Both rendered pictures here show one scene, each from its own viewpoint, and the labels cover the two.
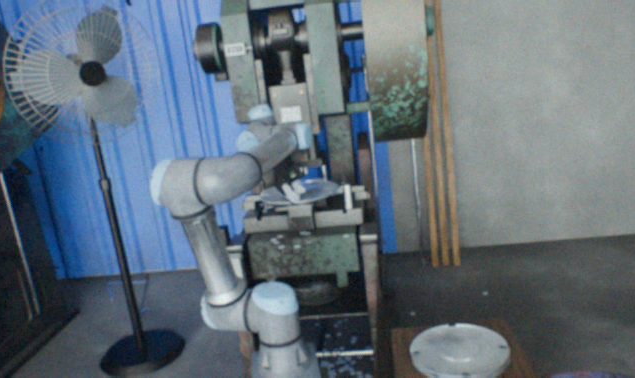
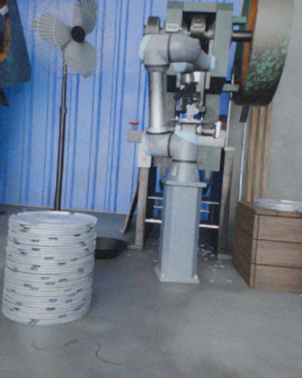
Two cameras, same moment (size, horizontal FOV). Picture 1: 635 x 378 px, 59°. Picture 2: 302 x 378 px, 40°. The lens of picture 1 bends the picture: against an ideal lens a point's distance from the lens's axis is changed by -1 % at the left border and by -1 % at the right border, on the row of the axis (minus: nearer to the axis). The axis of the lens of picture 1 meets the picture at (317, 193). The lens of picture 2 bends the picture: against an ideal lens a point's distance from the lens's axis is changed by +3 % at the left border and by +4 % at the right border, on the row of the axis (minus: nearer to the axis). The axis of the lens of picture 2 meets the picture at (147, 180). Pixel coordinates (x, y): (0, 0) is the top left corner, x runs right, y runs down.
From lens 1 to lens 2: 0.98 m
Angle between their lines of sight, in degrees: 12
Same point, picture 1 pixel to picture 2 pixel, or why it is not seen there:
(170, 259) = (69, 200)
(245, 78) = not seen: hidden behind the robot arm
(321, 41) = (222, 32)
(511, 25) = not seen: outside the picture
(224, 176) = (185, 41)
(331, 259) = (203, 161)
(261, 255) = not seen: hidden behind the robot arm
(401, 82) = (271, 48)
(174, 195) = (153, 50)
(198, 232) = (158, 79)
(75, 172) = (20, 131)
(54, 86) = (54, 35)
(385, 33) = (269, 16)
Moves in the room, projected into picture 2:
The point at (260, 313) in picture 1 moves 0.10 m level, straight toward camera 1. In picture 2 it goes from (178, 140) to (184, 139)
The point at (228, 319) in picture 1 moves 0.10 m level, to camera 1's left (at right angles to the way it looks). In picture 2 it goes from (157, 144) to (136, 142)
